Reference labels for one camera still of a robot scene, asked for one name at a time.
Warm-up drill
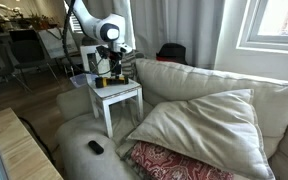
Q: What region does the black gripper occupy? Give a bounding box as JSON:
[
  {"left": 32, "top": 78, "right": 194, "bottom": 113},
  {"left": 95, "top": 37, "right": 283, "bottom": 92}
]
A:
[{"left": 108, "top": 49, "right": 124, "bottom": 79}]

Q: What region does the yellow and black torch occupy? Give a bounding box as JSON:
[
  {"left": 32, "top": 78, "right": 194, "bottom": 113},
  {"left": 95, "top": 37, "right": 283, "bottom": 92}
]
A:
[{"left": 94, "top": 75, "right": 130, "bottom": 89}]

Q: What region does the clear plastic box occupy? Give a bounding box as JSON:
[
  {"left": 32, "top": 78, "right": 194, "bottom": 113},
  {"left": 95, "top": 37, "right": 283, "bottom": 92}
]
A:
[{"left": 69, "top": 73, "right": 89, "bottom": 89}]

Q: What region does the black hat with red band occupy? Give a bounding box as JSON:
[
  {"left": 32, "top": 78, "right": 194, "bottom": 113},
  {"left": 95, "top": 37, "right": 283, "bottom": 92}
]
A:
[{"left": 155, "top": 42, "right": 189, "bottom": 65}]

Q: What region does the white curtain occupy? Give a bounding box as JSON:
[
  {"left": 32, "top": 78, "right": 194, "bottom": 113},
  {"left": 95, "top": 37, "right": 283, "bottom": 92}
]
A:
[{"left": 83, "top": 0, "right": 225, "bottom": 69}]

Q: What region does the black remote control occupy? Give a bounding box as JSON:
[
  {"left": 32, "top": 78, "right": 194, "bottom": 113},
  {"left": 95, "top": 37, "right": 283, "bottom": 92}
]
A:
[{"left": 87, "top": 140, "right": 105, "bottom": 155}]

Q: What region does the beige fabric sofa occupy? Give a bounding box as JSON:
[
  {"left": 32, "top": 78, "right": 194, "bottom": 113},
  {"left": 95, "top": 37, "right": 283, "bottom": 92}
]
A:
[{"left": 55, "top": 58, "right": 288, "bottom": 180}]

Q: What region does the beige sofa back cushion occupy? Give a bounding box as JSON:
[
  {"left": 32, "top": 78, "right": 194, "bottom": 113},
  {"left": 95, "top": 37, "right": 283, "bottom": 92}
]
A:
[{"left": 135, "top": 58, "right": 288, "bottom": 161}]

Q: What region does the red patterned cushion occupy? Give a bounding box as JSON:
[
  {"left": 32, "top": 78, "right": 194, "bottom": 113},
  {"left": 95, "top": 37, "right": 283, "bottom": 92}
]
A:
[{"left": 130, "top": 141, "right": 235, "bottom": 180}]

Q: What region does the cream throw cushion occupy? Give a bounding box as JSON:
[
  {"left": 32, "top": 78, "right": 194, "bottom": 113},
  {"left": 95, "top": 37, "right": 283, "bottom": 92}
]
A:
[{"left": 127, "top": 88, "right": 277, "bottom": 180}]

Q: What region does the cluttered background desk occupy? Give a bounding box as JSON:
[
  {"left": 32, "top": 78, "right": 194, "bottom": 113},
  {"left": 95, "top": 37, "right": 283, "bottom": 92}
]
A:
[{"left": 0, "top": 3, "right": 68, "bottom": 34}]

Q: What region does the light wooden table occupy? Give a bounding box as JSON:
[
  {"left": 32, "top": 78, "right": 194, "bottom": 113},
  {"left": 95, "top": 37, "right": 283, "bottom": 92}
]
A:
[{"left": 0, "top": 107, "right": 64, "bottom": 180}]

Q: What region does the white framed window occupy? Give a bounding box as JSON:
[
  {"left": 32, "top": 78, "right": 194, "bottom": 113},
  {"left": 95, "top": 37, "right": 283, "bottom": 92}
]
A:
[{"left": 236, "top": 0, "right": 288, "bottom": 53}]

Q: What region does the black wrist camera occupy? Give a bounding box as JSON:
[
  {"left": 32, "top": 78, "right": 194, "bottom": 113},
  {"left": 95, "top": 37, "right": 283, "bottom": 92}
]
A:
[{"left": 96, "top": 45, "right": 111, "bottom": 61}]

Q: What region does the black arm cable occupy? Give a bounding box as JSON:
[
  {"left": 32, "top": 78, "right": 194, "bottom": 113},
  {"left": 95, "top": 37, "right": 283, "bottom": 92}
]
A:
[{"left": 62, "top": 0, "right": 118, "bottom": 76}]

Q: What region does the black floor cable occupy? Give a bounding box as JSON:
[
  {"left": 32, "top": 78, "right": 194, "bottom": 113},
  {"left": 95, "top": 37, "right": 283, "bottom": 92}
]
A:
[{"left": 17, "top": 116, "right": 57, "bottom": 166}]

